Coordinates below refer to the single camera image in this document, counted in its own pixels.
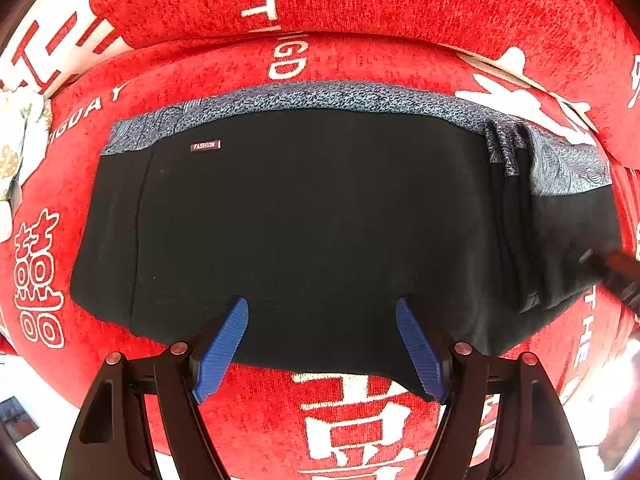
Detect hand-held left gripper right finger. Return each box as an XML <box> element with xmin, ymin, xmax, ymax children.
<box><xmin>395</xmin><ymin>298</ymin><xmax>587</xmax><ymax>480</ymax></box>

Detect red printed sofa backrest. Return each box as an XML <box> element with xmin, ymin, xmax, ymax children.
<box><xmin>0</xmin><ymin>0</ymin><xmax>640</xmax><ymax>166</ymax></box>

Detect black pants with blue stripe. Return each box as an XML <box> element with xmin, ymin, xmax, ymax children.
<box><xmin>70</xmin><ymin>80</ymin><xmax>626</xmax><ymax>403</ymax></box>

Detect red printed sofa seat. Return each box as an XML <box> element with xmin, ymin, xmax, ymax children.
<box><xmin>0</xmin><ymin>30</ymin><xmax>640</xmax><ymax>480</ymax></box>

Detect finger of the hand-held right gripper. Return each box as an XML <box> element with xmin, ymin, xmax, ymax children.
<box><xmin>577</xmin><ymin>247</ymin><xmax>640</xmax><ymax>318</ymax></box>

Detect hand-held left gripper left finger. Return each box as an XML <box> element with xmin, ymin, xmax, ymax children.
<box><xmin>59</xmin><ymin>297</ymin><xmax>250</xmax><ymax>480</ymax></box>

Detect white floral cloth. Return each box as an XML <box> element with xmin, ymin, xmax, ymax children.
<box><xmin>0</xmin><ymin>87</ymin><xmax>53</xmax><ymax>241</ymax></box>

